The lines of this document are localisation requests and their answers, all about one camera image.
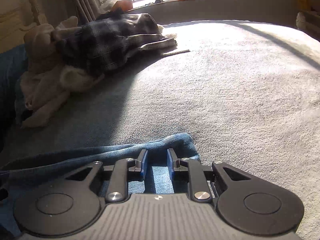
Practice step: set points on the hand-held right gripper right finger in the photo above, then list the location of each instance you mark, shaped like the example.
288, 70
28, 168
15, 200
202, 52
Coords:
170, 165

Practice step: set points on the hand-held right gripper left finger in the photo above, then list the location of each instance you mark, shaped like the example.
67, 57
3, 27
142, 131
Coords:
143, 165

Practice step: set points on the blue denim jeans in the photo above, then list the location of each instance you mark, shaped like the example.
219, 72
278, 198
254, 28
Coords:
75, 157

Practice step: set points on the grey fleece blanket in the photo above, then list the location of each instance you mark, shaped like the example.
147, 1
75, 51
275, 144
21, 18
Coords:
225, 92

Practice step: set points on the white crumpled cloth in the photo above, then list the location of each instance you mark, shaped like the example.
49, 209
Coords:
45, 92

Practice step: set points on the dark plaid shirt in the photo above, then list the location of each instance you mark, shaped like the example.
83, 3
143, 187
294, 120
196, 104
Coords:
107, 42

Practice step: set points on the blue fleece garment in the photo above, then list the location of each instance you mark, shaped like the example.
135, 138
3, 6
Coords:
10, 80

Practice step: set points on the orange item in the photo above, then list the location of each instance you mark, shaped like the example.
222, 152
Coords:
123, 4

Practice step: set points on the white plastic bag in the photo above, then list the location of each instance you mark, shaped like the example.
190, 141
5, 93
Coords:
108, 3

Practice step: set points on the beige curtain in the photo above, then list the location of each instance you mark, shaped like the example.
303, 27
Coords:
85, 0

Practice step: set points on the beige ornate headboard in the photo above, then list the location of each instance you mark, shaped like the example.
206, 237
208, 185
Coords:
15, 17

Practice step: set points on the white woven item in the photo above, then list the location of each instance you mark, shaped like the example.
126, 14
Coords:
302, 20

